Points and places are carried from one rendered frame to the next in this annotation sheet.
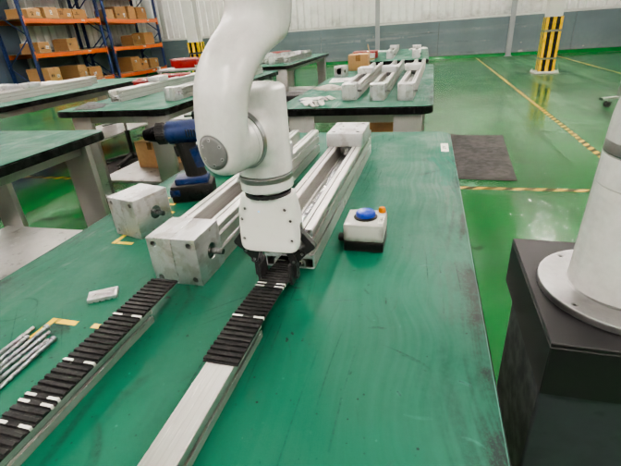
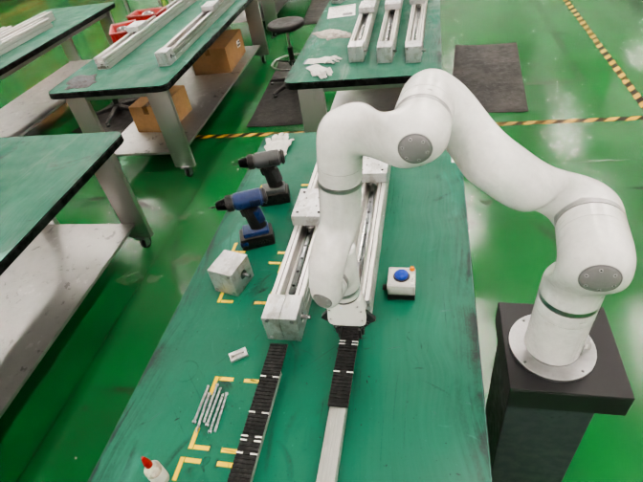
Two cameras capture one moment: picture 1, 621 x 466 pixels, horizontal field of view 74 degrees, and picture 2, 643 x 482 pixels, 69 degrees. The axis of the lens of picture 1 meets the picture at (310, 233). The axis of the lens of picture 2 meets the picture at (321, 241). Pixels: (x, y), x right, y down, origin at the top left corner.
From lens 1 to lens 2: 0.68 m
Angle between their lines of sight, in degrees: 14
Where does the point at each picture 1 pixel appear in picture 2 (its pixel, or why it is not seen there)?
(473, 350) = (474, 381)
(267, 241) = (345, 321)
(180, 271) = (285, 334)
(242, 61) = (340, 261)
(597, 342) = (532, 385)
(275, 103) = (352, 259)
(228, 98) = (333, 281)
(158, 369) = (299, 408)
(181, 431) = (332, 449)
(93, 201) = (123, 199)
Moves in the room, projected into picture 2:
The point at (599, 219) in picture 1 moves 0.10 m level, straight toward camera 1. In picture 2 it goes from (536, 324) to (523, 359)
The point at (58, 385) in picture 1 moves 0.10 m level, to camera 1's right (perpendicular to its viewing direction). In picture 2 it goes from (256, 428) to (298, 421)
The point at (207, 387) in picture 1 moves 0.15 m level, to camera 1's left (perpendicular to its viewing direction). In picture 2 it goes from (336, 423) to (273, 433)
